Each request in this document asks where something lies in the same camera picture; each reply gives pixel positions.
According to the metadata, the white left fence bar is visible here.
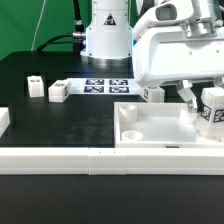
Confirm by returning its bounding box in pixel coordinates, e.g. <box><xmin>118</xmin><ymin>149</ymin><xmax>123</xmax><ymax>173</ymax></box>
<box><xmin>0</xmin><ymin>107</ymin><xmax>10</xmax><ymax>137</ymax></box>

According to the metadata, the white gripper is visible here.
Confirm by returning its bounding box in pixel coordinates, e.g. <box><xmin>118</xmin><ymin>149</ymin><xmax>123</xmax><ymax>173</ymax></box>
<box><xmin>132</xmin><ymin>22</ymin><xmax>224</xmax><ymax>113</ymax></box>

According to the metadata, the white fence bar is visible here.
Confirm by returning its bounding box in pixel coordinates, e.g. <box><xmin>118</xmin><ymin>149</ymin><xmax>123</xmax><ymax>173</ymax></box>
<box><xmin>0</xmin><ymin>107</ymin><xmax>10</xmax><ymax>137</ymax></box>
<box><xmin>0</xmin><ymin>147</ymin><xmax>224</xmax><ymax>175</ymax></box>

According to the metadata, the black cable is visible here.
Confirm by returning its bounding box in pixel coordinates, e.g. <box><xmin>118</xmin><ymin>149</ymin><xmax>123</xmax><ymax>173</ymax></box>
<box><xmin>35</xmin><ymin>0</ymin><xmax>88</xmax><ymax>53</ymax></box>

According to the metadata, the white square tabletop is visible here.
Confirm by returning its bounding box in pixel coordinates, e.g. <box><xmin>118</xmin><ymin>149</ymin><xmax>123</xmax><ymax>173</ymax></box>
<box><xmin>114</xmin><ymin>102</ymin><xmax>224</xmax><ymax>148</ymax></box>

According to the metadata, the AprilTag marker sheet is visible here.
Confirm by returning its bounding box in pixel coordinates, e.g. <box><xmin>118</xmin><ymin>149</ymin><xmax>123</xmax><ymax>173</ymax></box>
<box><xmin>69</xmin><ymin>78</ymin><xmax>140</xmax><ymax>95</ymax></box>

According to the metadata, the white thin cable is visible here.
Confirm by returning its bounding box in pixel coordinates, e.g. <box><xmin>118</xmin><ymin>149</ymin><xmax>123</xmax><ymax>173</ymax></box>
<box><xmin>30</xmin><ymin>0</ymin><xmax>48</xmax><ymax>52</ymax></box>

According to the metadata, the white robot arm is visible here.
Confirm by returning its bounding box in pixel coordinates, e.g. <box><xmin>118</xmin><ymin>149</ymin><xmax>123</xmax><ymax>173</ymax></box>
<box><xmin>81</xmin><ymin>0</ymin><xmax>224</xmax><ymax>111</ymax></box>

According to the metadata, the white front fence bar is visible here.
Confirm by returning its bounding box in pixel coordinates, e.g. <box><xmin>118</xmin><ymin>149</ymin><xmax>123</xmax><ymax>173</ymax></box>
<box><xmin>0</xmin><ymin>147</ymin><xmax>224</xmax><ymax>175</ymax></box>

